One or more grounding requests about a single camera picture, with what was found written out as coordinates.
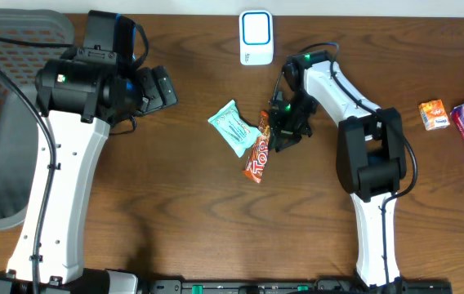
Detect red Top chocolate bar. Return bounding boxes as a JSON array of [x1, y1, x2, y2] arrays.
[[243, 110, 271, 184]]

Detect teal snack wrapper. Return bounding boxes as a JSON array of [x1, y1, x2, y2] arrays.
[[207, 100, 261, 158]]

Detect small orange juice box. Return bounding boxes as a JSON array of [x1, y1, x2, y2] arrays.
[[418, 100, 450, 131]]

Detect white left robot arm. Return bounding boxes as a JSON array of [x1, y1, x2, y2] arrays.
[[0, 58, 177, 293]]

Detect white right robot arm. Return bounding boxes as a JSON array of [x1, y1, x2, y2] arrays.
[[270, 50, 407, 293]]

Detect grey plastic mesh basket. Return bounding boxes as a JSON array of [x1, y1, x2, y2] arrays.
[[0, 9, 74, 230]]

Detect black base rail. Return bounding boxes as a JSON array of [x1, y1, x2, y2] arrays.
[[137, 279, 453, 294]]

